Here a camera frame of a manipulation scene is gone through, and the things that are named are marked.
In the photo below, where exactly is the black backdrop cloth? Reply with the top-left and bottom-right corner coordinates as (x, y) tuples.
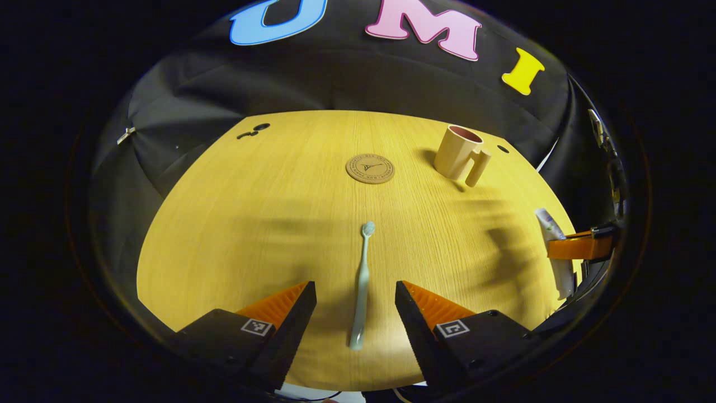
(89, 0), (621, 241)

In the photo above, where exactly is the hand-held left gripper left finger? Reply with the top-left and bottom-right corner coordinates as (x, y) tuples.
(171, 280), (317, 391)

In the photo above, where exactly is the round cork coaster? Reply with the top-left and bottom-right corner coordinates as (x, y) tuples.
(345, 153), (395, 185)

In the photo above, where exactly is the white toothpaste tube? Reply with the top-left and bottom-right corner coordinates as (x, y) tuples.
(534, 208), (577, 300)

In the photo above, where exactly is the pale green toothbrush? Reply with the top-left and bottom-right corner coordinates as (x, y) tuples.
(348, 221), (376, 351)

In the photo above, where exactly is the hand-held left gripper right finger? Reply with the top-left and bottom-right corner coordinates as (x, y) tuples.
(395, 280), (543, 395)

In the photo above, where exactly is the beige cup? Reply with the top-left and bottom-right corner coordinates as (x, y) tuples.
(434, 125), (492, 188)

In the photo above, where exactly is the wooden desktop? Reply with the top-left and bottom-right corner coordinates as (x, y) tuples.
(136, 110), (585, 392)

